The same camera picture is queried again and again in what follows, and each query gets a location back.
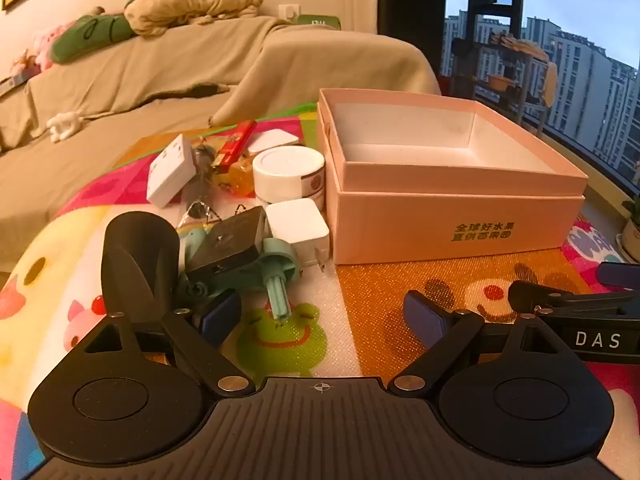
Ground red lighter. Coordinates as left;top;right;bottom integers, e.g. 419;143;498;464
214;120;258;171

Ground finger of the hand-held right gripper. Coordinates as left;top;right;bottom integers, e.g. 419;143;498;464
596;261;640;292
507;281;577;312

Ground small clear plastic bag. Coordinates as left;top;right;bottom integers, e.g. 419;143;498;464
179;199;222;233

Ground white rounded square case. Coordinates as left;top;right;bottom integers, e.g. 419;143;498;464
246;128;302;157

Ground beige crumpled pillow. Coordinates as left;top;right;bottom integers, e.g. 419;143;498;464
124;0;265;37

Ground small white plush toy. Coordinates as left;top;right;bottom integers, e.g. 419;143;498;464
46;111;82;144

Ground potted plant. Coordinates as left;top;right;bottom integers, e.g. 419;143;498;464
619;199;640;263

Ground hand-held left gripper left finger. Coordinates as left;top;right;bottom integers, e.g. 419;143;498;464
70;287;257;398

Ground teal plastic fitting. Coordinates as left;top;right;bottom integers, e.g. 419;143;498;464
181;236;302;322

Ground white charger plug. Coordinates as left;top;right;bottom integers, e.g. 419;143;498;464
264;198;331;274

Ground green box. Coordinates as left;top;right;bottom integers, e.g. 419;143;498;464
297;13;342;31

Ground green plush toy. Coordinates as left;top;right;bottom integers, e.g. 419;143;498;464
49;9;137;65

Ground black metal balcony rack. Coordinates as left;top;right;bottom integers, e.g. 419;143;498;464
449;0;557;128

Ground colourful cartoon play mat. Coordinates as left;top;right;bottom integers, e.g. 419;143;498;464
0;101;640;480

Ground black square box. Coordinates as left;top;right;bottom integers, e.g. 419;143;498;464
186;206;267;287

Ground pink cardboard box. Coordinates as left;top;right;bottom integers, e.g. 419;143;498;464
316;87;589;266

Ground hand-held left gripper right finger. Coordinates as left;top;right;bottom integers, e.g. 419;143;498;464
390;289;571;395

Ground white wall socket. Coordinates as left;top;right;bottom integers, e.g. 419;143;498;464
148;133;196;210

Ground pink plush toy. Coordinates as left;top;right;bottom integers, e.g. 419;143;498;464
31;24;67;70

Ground apartment buildings outside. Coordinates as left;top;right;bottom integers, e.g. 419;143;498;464
442;10;640;181

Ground beige covered sofa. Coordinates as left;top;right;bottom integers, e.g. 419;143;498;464
0;10;444;275

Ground white round jar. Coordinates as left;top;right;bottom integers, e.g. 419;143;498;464
251;147;326;207

